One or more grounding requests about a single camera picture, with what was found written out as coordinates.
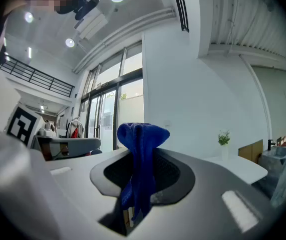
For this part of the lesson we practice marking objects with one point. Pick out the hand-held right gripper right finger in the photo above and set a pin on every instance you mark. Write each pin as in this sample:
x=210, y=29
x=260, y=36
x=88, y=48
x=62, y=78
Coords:
x=208, y=196

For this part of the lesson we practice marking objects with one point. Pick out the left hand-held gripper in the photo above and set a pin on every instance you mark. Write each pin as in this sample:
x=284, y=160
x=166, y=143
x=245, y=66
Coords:
x=23, y=124

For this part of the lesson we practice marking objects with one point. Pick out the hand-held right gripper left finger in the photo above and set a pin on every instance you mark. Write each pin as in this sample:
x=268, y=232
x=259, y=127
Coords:
x=77, y=184

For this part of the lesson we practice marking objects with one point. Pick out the blue cloth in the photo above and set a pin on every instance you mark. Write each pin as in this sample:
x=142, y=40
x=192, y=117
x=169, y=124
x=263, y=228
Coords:
x=137, y=159

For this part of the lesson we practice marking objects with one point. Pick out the white flower plant in vase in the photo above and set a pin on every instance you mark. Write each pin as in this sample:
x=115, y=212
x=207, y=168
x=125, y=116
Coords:
x=224, y=144

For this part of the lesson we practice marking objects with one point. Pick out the brown cardboard panel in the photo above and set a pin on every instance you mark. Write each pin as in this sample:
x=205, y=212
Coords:
x=250, y=151

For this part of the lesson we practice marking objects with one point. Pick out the black framed glass doors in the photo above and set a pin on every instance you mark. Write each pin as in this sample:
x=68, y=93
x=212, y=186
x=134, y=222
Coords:
x=130, y=104

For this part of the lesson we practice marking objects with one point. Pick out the black metal railing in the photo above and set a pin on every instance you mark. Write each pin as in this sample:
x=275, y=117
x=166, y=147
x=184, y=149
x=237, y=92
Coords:
x=37, y=77

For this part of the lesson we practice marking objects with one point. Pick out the black faucet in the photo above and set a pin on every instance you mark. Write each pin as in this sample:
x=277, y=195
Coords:
x=271, y=144

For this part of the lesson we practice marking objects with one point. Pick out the white ceiling air conditioner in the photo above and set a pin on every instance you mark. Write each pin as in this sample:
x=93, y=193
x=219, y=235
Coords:
x=92, y=24

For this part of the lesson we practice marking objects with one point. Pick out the white ceiling pipes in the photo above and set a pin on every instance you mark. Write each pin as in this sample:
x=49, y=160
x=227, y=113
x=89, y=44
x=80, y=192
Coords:
x=132, y=26

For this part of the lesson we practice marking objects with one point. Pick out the black ceiling vent track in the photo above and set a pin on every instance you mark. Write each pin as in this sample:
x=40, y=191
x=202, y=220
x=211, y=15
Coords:
x=181, y=9

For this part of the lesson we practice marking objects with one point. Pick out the white wall switch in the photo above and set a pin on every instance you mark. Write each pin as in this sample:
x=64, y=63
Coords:
x=167, y=123

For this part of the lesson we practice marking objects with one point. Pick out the black head-mounted camera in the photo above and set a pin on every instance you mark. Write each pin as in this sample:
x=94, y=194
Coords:
x=85, y=7

